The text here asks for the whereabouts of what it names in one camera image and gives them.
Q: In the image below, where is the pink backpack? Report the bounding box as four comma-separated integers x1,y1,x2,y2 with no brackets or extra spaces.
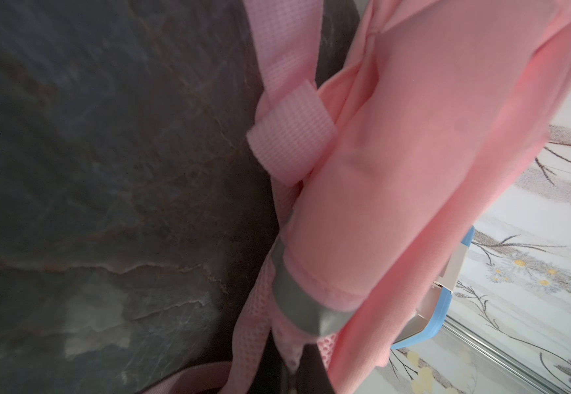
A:
152,1,571,393

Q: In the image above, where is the white box with blue lid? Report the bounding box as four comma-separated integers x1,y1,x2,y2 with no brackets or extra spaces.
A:
391,227,475,350

